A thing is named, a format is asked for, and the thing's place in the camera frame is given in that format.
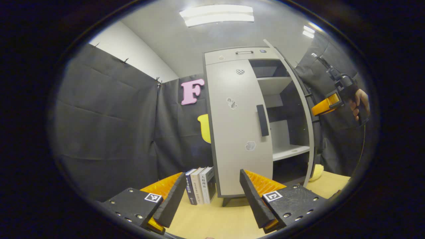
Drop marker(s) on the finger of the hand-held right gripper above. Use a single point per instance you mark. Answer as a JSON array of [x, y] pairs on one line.
[[327, 104]]

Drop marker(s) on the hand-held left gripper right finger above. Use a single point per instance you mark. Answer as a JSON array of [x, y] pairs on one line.
[[254, 202]]

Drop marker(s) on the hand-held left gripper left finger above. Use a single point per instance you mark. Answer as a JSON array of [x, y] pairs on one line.
[[172, 202]]

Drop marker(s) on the grey shoe cabinet door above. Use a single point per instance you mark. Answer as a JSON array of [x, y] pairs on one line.
[[311, 149], [232, 159]]

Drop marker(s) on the grey double-door shoe cabinet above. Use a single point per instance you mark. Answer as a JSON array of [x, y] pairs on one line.
[[225, 56]]

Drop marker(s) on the white book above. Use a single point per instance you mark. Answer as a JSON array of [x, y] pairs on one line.
[[208, 186]]

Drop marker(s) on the small ceiling light panel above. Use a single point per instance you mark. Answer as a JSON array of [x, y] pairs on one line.
[[308, 32]]

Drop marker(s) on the yellow round sponge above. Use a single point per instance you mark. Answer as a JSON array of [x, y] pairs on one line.
[[318, 172]]

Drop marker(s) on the black backdrop cloth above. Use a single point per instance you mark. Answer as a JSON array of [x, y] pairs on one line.
[[106, 116]]

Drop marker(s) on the large ceiling light panel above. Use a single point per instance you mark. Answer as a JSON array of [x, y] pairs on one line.
[[217, 15]]

